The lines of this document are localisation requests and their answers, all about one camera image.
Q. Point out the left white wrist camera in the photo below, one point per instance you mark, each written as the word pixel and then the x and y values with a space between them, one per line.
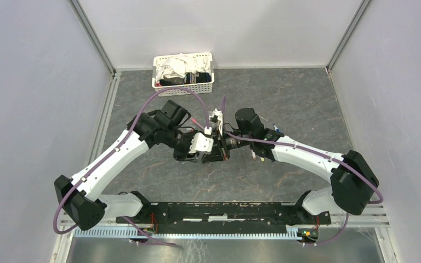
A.
pixel 202 142

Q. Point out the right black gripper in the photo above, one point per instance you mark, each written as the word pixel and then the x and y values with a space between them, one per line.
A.
pixel 220 152

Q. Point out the white cloth in basket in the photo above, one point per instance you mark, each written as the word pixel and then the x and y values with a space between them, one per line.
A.
pixel 179 64

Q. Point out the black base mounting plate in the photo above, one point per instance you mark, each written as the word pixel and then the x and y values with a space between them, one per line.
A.
pixel 224 218

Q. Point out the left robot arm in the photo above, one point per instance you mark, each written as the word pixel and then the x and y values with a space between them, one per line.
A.
pixel 81 195

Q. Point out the white plastic basket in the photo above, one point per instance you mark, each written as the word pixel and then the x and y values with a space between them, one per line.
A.
pixel 174 90

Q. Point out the black striped cloth in basket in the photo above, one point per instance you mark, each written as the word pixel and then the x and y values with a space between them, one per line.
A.
pixel 190 78

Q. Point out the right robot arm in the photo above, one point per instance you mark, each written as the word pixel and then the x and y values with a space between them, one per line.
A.
pixel 352 183

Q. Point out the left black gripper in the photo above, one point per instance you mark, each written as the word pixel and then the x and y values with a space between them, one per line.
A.
pixel 185 155

